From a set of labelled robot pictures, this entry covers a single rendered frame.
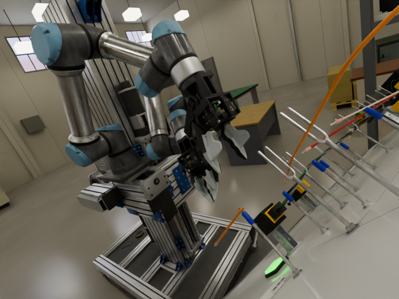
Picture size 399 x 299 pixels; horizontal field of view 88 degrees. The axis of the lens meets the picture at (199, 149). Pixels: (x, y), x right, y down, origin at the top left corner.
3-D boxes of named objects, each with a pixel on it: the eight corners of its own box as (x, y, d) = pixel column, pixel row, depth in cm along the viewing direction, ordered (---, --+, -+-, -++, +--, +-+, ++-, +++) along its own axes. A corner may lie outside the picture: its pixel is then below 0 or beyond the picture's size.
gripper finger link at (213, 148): (221, 168, 39) (211, 124, 42) (205, 175, 44) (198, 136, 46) (234, 167, 40) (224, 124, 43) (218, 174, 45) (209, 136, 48)
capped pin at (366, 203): (367, 208, 26) (309, 162, 30) (361, 210, 28) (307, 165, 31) (375, 200, 26) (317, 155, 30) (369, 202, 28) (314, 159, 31)
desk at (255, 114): (282, 133, 396) (275, 99, 375) (268, 164, 301) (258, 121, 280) (250, 137, 432) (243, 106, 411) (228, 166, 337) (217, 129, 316)
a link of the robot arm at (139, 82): (168, 94, 65) (189, 70, 58) (143, 103, 56) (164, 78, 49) (153, 73, 64) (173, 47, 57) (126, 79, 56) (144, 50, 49)
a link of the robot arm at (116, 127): (135, 143, 105) (123, 118, 100) (113, 155, 95) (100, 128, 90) (121, 145, 112) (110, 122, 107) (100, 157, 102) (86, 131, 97)
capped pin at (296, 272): (295, 274, 27) (237, 209, 31) (304, 268, 26) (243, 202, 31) (293, 280, 25) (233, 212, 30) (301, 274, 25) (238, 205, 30)
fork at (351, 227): (355, 232, 23) (259, 148, 29) (344, 237, 24) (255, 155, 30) (362, 221, 24) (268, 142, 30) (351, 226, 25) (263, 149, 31)
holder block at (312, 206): (305, 214, 79) (285, 194, 84) (323, 200, 70) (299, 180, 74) (298, 221, 77) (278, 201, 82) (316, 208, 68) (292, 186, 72)
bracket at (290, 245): (296, 244, 43) (278, 224, 45) (303, 239, 42) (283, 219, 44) (285, 257, 41) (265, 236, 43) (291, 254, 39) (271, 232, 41)
